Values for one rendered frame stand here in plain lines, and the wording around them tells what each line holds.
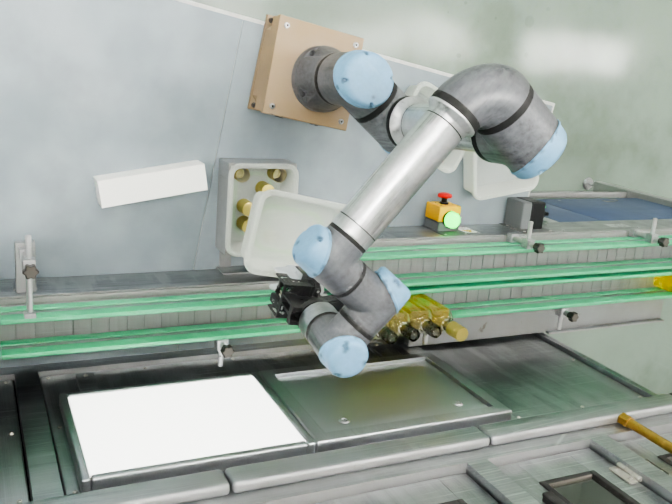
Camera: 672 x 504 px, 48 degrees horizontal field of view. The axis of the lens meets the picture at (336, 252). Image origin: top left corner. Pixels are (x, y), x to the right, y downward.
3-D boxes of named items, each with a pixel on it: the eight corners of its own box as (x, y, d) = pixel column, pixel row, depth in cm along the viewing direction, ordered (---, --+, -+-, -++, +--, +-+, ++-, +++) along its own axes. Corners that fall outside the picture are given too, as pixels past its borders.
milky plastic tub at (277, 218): (247, 180, 154) (262, 187, 147) (341, 200, 165) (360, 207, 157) (228, 261, 157) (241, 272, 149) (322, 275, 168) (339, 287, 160)
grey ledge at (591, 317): (391, 334, 212) (412, 349, 202) (394, 304, 209) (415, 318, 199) (637, 310, 253) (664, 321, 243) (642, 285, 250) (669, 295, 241)
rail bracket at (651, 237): (625, 236, 228) (660, 247, 216) (629, 212, 226) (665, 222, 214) (635, 235, 230) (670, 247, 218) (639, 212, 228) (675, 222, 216)
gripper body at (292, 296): (275, 269, 145) (296, 298, 135) (315, 273, 149) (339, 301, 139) (265, 304, 147) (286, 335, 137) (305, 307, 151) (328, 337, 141)
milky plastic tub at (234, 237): (214, 248, 185) (225, 257, 178) (218, 157, 179) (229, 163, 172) (280, 245, 193) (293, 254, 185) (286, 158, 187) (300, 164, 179)
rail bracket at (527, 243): (502, 241, 208) (534, 254, 196) (506, 215, 206) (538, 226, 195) (514, 240, 210) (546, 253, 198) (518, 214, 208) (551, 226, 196)
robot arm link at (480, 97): (506, 32, 118) (301, 270, 116) (542, 80, 123) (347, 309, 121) (466, 29, 128) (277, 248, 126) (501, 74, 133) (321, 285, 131)
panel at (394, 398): (59, 406, 156) (81, 496, 126) (58, 393, 155) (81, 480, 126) (428, 361, 195) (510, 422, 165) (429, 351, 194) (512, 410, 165)
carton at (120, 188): (93, 176, 169) (97, 181, 163) (197, 159, 178) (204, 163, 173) (97, 202, 171) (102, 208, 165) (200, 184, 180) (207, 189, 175)
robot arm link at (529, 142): (374, 77, 171) (543, 76, 123) (414, 121, 178) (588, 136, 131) (342, 118, 169) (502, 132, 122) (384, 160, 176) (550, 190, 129)
